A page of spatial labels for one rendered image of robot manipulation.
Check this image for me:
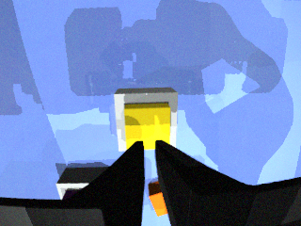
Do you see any yellow button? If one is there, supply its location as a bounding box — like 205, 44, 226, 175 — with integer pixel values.
113, 87, 178, 152

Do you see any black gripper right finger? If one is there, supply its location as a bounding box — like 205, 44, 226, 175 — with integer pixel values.
154, 139, 301, 226

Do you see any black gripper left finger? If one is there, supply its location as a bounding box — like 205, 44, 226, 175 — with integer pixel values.
0, 140, 146, 226

